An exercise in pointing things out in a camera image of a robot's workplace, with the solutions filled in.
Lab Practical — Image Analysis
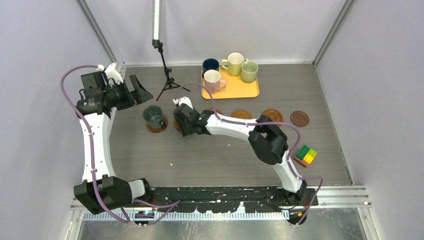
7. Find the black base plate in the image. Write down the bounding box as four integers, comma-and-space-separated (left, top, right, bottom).
138, 186, 319, 214

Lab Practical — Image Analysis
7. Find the yellow serving tray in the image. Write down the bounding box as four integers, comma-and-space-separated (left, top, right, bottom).
212, 67, 260, 100

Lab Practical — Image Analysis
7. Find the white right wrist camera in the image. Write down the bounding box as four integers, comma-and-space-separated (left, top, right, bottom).
172, 96, 194, 110

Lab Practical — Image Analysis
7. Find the yellow cream mug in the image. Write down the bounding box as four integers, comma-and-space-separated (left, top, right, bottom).
220, 52, 245, 77

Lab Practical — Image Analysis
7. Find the multicolour toy brick block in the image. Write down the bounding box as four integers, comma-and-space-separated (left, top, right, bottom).
293, 145, 317, 168

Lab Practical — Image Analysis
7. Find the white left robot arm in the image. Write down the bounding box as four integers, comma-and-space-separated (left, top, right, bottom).
73, 70, 154, 215

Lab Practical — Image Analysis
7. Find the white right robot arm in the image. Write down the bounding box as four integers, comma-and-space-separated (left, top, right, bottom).
173, 103, 307, 205

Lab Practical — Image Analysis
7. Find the dark green mug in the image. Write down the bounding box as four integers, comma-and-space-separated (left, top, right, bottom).
142, 105, 164, 129

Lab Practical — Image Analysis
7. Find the navy blue mug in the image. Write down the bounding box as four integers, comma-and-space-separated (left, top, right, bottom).
202, 58, 220, 74

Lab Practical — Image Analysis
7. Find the aluminium frame rail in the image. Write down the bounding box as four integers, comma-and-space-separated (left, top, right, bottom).
70, 185, 373, 221

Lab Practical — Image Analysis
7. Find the pink mug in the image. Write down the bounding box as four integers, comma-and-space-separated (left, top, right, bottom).
203, 70, 227, 94

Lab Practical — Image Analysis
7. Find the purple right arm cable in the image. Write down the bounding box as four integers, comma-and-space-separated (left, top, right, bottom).
173, 82, 324, 227

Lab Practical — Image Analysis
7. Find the dark walnut small coaster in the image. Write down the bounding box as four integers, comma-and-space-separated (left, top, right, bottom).
290, 110, 310, 127

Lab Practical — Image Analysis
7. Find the light green mug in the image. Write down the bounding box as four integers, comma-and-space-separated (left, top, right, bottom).
240, 59, 259, 84

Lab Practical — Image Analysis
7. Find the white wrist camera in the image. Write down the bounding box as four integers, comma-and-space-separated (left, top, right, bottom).
96, 62, 124, 87
172, 96, 194, 110

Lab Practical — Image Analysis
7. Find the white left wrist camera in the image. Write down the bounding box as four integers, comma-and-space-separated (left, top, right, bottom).
96, 62, 124, 87

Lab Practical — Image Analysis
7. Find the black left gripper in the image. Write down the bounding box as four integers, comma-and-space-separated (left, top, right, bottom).
103, 75, 153, 111

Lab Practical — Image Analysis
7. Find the black tripod stand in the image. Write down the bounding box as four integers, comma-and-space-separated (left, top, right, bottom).
152, 0, 190, 101

